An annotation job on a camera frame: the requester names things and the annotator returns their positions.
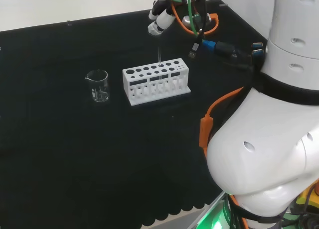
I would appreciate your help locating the black scalloped bench cloth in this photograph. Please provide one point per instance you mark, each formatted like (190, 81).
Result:
(74, 151)

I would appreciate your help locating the small clear glass beaker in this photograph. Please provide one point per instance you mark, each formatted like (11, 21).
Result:
(99, 92)

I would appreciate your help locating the clear plastic cloth clip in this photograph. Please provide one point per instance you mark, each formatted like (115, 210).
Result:
(69, 23)

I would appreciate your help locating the grey metal base plate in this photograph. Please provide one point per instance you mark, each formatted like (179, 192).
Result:
(199, 219)

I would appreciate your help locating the yellow emergency stop button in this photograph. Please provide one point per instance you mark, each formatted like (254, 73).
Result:
(302, 199)

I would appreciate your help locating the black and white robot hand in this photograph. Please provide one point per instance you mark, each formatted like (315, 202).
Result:
(163, 20)

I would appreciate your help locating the blue usb connector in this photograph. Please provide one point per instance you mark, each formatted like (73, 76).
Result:
(208, 44)

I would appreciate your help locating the white test tube rack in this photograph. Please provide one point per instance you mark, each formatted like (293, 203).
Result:
(139, 88)

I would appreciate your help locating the clear glass rod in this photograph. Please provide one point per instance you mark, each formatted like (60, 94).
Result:
(159, 57)

